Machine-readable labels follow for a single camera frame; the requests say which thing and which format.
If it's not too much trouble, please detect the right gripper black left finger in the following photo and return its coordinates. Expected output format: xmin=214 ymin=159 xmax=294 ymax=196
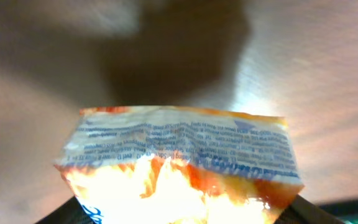
xmin=36 ymin=197 xmax=94 ymax=224

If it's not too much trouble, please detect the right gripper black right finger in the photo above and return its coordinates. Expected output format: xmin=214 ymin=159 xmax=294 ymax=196
xmin=274 ymin=195 xmax=343 ymax=224

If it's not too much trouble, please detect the orange tissue pack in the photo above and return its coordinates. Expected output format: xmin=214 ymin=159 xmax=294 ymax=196
xmin=55 ymin=106 xmax=304 ymax=223

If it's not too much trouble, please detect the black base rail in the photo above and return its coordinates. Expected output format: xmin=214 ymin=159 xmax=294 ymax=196
xmin=318 ymin=198 xmax=358 ymax=224

